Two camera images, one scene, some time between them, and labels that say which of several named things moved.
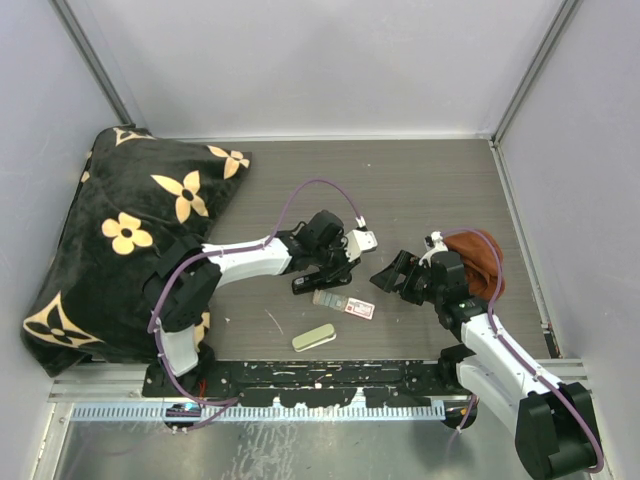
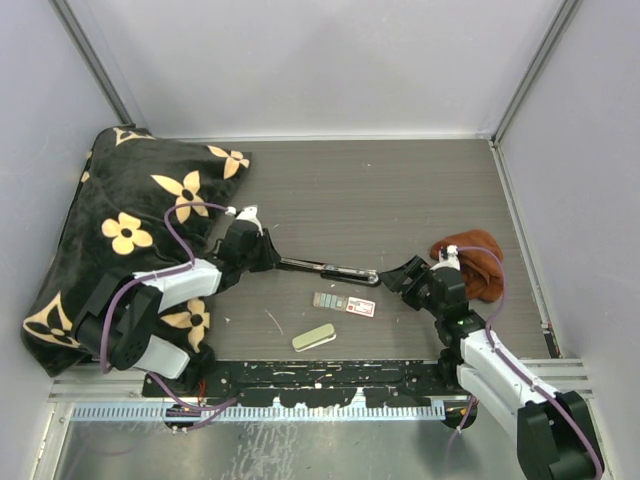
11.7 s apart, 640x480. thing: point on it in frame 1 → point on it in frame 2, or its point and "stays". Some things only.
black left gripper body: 335,252 → 259,259
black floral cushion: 137,194 stays
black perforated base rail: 324,383 stays
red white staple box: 356,307 stays
